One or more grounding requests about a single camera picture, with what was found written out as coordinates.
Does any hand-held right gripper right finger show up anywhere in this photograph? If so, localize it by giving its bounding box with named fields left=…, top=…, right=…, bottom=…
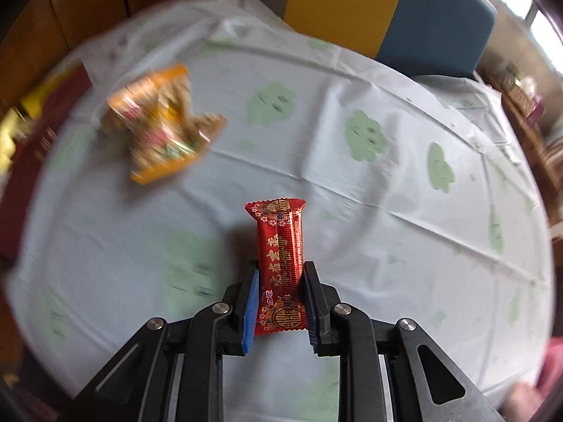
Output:
left=301, top=261, right=502, bottom=422

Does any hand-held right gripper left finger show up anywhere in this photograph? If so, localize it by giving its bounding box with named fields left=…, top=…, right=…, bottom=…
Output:
left=66, top=261, right=261, bottom=422

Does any long red snack packet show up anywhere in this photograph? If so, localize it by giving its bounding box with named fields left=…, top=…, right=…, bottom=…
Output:
left=245, top=198, right=306, bottom=337

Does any yellow brown snack packet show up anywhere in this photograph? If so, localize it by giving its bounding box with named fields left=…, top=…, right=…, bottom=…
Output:
left=129, top=113, right=229, bottom=185

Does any yellow printed snack packet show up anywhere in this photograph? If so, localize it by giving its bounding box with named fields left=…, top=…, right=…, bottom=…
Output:
left=106, top=64, right=195, bottom=141

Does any gold metal tin box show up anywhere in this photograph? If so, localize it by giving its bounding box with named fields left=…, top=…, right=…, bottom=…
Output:
left=0, top=64, right=94, bottom=265

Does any white green-print tablecloth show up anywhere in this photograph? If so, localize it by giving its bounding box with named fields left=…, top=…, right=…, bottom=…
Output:
left=4, top=0, right=556, bottom=422

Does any pink cloth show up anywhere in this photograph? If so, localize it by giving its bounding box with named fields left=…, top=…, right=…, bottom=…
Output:
left=501, top=334, right=563, bottom=422

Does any wooden side table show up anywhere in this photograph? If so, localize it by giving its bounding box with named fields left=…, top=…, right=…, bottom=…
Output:
left=477, top=62, right=563, bottom=212

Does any patterned tissue box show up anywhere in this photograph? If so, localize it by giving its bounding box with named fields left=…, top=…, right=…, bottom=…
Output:
left=505, top=75, right=547, bottom=116

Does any grey yellow blue sofa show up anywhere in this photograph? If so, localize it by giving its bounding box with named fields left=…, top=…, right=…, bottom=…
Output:
left=209, top=0, right=498, bottom=81

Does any wooden cabinet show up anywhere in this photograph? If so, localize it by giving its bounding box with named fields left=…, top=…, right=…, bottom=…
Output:
left=0, top=0, right=217, bottom=113

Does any window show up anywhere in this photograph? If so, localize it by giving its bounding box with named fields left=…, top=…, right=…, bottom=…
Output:
left=457, top=0, right=563, bottom=49

